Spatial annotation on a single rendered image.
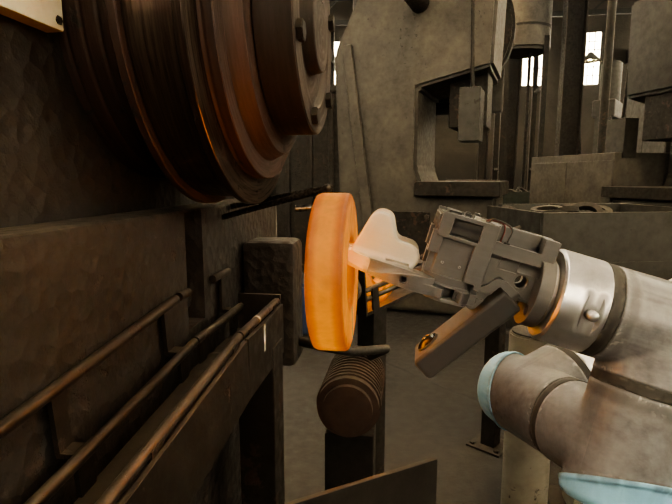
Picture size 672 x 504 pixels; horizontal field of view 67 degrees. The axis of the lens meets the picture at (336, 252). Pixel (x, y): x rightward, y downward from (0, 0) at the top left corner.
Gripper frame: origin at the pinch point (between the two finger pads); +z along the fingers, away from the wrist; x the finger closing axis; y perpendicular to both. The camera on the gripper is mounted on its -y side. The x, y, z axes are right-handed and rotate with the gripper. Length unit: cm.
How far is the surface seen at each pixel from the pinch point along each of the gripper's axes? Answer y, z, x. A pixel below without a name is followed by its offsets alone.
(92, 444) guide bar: -21.0, 15.3, 11.1
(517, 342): -25, -44, -80
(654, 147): 87, -211, -456
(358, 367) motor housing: -32, -7, -49
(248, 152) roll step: 6.4, 14.6, -11.1
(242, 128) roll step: 9.0, 15.3, -9.1
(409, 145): 24, -1, -287
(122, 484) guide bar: -18.9, 9.4, 16.8
